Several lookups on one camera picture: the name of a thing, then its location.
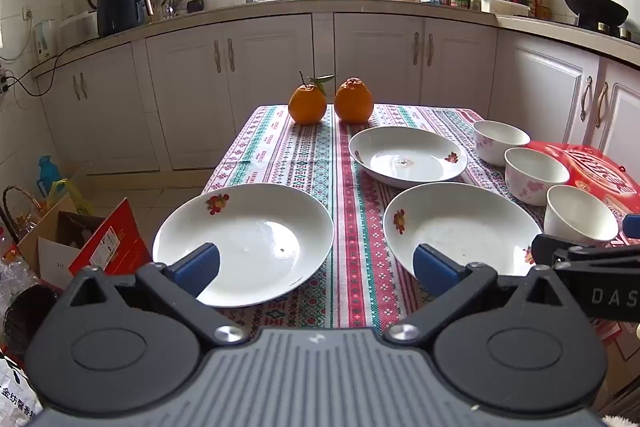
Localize kitchen countertop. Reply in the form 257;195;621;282
32;0;640;78

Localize bumpy orange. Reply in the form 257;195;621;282
334;77;375;124

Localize dark blue air fryer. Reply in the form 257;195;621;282
96;0;154;39

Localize red cardboard box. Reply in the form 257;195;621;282
67;198;152;278

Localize white kitchen cabinets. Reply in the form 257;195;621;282
32;12;640;175

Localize white printed rice bag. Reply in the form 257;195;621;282
0;352;41;427

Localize white plastic tray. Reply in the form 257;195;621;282
478;0;531;17

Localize white pink floral bowl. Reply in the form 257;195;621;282
473;120;531;167
544;185;620;246
504;147;571;206

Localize orange with leaf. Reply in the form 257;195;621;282
288;71;336;126

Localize black power cable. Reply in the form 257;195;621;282
4;32;134;98

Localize wicker basket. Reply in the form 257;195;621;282
2;186;49;236

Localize brown cardboard box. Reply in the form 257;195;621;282
17;194;101;281

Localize clear crumpled plastic bags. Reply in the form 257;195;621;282
0;232;44;303

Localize yellow green bag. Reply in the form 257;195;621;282
47;179;95;217

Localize gas stove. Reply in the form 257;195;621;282
575;19;640;46

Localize blue thermos jug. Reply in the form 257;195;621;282
37;155;64;198

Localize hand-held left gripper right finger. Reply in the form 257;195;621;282
383;243;577;351

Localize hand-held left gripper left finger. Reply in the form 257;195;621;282
60;243;251;351

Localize patterned red green tablecloth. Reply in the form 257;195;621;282
202;103;626;333

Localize white electric kettle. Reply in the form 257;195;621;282
34;19;59;60

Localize stained white floral plate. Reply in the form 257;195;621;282
348;126;469;189

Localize white countertop appliance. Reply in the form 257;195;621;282
60;11;100;46

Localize black trash bin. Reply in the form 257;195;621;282
2;284;64;358

